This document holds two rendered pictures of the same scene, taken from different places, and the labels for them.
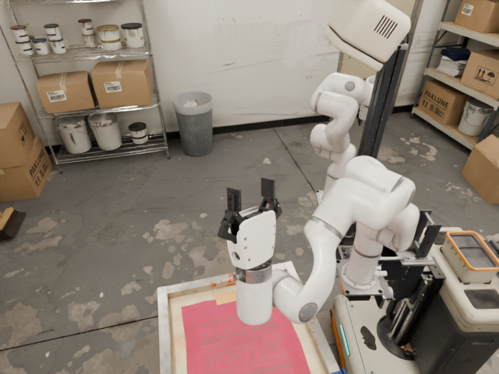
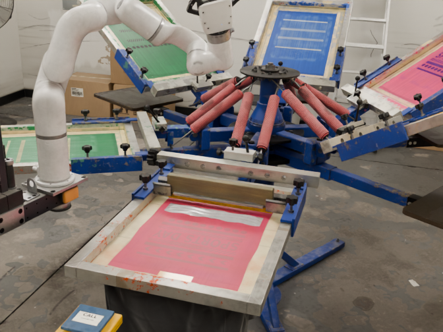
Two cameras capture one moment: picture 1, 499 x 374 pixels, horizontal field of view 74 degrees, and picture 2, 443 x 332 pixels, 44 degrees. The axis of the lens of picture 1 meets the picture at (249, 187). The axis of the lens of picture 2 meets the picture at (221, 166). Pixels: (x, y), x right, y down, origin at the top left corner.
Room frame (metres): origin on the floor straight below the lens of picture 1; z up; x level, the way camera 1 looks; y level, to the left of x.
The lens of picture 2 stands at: (1.93, 0.86, 1.85)
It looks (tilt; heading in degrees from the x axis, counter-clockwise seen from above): 22 degrees down; 209
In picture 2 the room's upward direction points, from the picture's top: 2 degrees clockwise
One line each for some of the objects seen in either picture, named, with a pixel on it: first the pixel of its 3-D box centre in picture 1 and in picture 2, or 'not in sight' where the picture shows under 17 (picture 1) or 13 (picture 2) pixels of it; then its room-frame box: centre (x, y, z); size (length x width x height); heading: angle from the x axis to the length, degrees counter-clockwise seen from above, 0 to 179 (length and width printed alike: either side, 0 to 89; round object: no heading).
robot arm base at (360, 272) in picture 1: (366, 262); (49, 157); (0.78, -0.42, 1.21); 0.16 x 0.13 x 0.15; 91
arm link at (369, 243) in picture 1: (375, 231); (49, 109); (0.77, -0.41, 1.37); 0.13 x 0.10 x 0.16; 46
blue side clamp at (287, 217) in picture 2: not in sight; (293, 209); (0.22, 0.21, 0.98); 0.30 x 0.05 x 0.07; 14
